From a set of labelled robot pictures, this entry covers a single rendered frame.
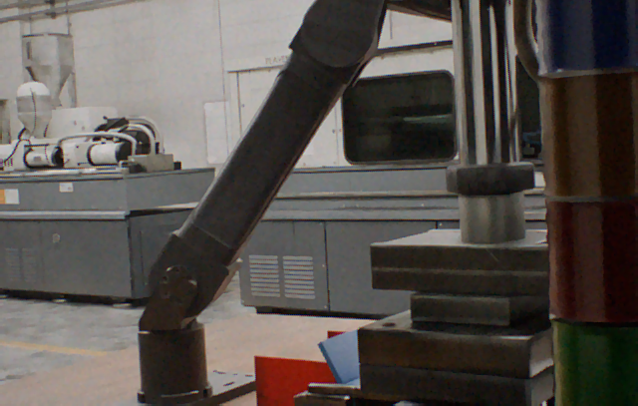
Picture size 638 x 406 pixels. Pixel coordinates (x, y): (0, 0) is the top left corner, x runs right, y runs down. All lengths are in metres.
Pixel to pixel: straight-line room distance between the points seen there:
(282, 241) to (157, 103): 3.81
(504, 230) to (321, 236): 5.70
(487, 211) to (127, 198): 6.90
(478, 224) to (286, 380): 0.33
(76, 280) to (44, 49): 2.17
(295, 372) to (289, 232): 5.57
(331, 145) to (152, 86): 4.09
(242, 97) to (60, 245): 2.14
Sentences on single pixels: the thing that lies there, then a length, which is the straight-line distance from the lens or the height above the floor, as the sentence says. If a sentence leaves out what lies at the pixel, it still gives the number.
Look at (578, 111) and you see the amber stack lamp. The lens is 0.29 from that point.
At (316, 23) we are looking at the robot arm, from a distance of 0.89.
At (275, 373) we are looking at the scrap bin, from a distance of 0.88.
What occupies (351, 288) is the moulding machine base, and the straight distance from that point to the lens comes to 6.20.
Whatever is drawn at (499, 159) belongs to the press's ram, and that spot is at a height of 1.12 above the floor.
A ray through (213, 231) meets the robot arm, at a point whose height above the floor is 1.06.
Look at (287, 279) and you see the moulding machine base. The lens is 6.49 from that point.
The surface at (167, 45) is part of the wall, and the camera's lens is 9.90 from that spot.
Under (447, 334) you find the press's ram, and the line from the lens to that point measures 0.54.
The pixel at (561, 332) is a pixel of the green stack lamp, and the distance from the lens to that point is 0.31.
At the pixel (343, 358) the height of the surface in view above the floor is 1.00.
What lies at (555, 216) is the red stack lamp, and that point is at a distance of 0.30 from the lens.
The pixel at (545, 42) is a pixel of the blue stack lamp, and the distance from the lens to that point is 0.30.
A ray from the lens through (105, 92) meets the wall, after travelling 10.54.
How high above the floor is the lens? 1.14
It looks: 3 degrees down
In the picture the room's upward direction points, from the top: 3 degrees counter-clockwise
